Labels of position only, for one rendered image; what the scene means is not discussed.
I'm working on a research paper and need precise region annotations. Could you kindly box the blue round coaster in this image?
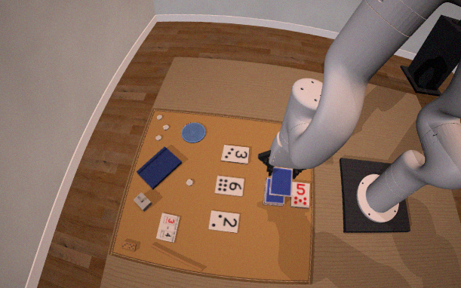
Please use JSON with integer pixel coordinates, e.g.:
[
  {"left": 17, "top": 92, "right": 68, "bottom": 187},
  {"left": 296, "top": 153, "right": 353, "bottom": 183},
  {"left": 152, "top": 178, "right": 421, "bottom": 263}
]
[{"left": 181, "top": 123, "right": 206, "bottom": 143}]

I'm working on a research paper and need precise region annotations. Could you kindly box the orange card cloth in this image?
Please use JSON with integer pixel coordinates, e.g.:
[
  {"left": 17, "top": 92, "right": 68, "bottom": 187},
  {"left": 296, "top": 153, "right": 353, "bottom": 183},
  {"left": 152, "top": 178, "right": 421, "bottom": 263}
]
[
  {"left": 113, "top": 111, "right": 312, "bottom": 280},
  {"left": 109, "top": 109, "right": 315, "bottom": 284}
]

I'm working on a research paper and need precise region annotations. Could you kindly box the blue playing card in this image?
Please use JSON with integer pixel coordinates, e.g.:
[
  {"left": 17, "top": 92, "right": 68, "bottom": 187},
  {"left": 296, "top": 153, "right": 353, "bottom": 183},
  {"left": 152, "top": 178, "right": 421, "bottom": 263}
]
[{"left": 265, "top": 177, "right": 285, "bottom": 205}]

